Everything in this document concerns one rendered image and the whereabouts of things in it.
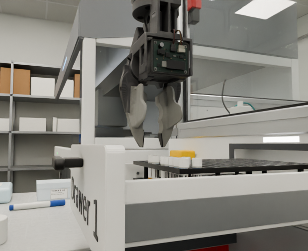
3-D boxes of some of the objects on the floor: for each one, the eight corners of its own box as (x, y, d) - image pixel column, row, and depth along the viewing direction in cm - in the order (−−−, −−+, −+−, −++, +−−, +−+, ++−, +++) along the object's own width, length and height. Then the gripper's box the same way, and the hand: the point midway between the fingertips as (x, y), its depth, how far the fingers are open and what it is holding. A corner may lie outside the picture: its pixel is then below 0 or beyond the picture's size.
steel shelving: (-118, 229, 313) (-108, 48, 326) (-99, 218, 359) (-90, 60, 371) (181, 203, 449) (180, 76, 461) (168, 198, 494) (167, 82, 506)
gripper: (131, -18, 37) (130, 148, 36) (203, -2, 41) (205, 147, 40) (115, 11, 45) (114, 147, 44) (177, 21, 49) (177, 147, 48)
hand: (150, 138), depth 45 cm, fingers open, 3 cm apart
